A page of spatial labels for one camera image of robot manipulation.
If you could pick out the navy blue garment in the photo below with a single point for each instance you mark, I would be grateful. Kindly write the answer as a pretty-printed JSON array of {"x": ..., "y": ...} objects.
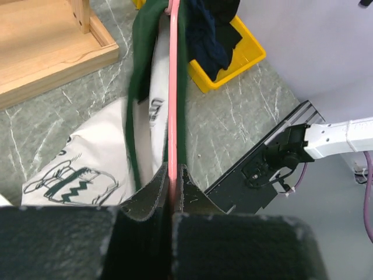
[{"x": 202, "y": 43}]

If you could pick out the pink wire hanger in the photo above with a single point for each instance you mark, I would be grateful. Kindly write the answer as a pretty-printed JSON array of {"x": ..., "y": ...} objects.
[{"x": 172, "y": 10}]

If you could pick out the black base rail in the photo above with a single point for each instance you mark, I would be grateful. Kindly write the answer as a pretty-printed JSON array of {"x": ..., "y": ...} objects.
[{"x": 255, "y": 180}]

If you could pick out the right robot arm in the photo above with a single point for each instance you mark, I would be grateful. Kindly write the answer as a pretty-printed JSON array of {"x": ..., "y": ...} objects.
[{"x": 335, "y": 137}]

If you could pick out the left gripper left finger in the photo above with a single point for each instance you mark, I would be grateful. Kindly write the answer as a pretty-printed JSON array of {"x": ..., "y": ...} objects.
[{"x": 128, "y": 241}]

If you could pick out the yellow plastic tray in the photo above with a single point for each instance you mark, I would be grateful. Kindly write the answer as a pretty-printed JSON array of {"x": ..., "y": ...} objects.
[{"x": 247, "y": 53}]

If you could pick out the black garment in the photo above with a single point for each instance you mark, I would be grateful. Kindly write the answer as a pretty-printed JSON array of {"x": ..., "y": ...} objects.
[{"x": 224, "y": 12}]

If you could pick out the wooden clothes rack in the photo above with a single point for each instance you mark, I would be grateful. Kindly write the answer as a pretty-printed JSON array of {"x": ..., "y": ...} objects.
[{"x": 46, "y": 44}]

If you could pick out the green and white t shirt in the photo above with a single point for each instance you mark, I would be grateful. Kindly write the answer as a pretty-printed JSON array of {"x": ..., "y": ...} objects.
[{"x": 120, "y": 149}]

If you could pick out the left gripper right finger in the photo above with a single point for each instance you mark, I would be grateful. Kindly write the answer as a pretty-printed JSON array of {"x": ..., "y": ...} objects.
[{"x": 210, "y": 244}]

